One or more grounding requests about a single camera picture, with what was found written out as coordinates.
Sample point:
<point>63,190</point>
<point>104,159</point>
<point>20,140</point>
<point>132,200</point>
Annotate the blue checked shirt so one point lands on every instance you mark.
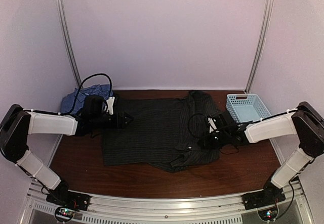
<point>102,90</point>

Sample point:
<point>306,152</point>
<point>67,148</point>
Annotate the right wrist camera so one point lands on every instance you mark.
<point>212,126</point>

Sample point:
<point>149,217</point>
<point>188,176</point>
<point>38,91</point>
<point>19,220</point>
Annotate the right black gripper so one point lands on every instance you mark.
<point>206,143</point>

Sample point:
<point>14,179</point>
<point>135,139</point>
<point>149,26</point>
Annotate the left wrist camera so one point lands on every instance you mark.
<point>109,104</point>

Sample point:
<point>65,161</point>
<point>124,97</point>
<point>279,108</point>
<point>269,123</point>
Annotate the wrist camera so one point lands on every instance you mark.
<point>109,104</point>
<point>212,126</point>

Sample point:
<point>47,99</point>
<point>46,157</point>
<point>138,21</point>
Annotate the light blue perforated plastic basket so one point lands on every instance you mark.
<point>246,107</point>

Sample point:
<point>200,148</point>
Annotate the aluminium corner post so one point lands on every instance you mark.
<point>67,42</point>
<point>261,43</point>

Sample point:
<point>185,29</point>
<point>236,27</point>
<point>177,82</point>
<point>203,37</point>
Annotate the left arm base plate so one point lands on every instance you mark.
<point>67,210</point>

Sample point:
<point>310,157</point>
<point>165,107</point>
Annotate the aluminium front rail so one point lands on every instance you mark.
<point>217,209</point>

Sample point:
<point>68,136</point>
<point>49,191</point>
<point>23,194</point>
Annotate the right aluminium corner post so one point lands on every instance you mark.
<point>261,43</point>

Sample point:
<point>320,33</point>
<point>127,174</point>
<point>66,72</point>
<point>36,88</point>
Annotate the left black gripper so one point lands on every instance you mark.
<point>121,120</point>

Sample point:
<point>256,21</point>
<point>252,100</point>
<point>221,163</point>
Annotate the left aluminium corner post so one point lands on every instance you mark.
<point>67,42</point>

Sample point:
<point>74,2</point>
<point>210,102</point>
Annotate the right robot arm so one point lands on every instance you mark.
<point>301,128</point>

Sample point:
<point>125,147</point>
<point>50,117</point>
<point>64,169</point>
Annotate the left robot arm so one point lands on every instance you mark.
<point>20,124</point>

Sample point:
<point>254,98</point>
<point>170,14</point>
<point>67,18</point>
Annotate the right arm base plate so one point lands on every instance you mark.
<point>265,203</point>

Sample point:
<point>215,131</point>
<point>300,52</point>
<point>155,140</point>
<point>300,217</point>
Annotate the black pinstriped long sleeve shirt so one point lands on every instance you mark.
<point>164,133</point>

